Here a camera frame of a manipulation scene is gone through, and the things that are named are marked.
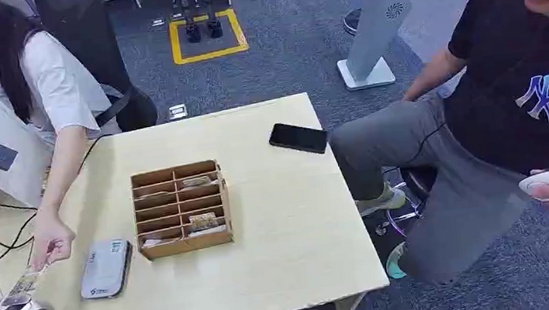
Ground clear printed card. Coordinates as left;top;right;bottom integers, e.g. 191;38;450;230
0;263;54;308

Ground white handheld controller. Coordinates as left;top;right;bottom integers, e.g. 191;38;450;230
516;170;549;205

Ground person's hand holding card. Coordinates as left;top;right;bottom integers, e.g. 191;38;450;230
24;205;81;273

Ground grey flat case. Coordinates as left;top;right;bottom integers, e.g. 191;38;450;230
74;236;138;302

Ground card in wooden box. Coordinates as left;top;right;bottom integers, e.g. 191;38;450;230
140;233;183;250
187;211;220;233
176;174;221;191

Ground wooden card box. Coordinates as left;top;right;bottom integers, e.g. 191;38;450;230
128;157;237;264

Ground person in white shirt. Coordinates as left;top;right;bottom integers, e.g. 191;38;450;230
0;0;137;277

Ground black office chair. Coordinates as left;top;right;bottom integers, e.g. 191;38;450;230
33;0;161;143

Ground yellow tape square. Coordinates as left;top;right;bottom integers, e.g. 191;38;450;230
166;5;252;67

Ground black smartphone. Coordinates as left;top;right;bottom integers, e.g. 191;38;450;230
266;117;331;162

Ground black robot legs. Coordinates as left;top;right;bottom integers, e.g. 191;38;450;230
172;0;226;47

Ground black stool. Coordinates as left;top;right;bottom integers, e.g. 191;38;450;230
368;161;446;243

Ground grey standing panel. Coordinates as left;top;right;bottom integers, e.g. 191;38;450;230
328;0;423;94

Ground person in black shirt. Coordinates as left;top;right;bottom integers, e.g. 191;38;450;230
312;0;549;297

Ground black cable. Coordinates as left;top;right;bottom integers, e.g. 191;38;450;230
0;133;126;270

